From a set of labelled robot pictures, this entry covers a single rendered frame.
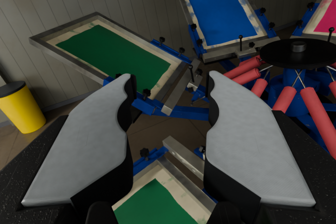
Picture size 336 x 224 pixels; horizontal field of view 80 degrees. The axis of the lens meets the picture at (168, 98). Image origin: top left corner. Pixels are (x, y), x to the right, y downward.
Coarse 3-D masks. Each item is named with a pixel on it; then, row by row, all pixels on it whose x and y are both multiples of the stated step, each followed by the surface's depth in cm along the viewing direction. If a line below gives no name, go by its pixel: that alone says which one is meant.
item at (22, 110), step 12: (12, 84) 301; (24, 84) 296; (0, 96) 274; (12, 96) 281; (24, 96) 294; (0, 108) 290; (12, 108) 288; (24, 108) 297; (36, 108) 314; (12, 120) 300; (24, 120) 302; (36, 120) 314; (24, 132) 314
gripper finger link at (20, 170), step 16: (48, 128) 8; (32, 144) 7; (48, 144) 7; (16, 160) 6; (32, 160) 6; (0, 176) 6; (16, 176) 6; (32, 176) 6; (0, 192) 6; (16, 192) 6; (0, 208) 5; (16, 208) 5; (32, 208) 5; (48, 208) 5; (64, 208) 5
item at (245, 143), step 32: (224, 96) 9; (256, 96) 9; (224, 128) 7; (256, 128) 7; (224, 160) 6; (256, 160) 6; (288, 160) 6; (224, 192) 6; (256, 192) 5; (288, 192) 5
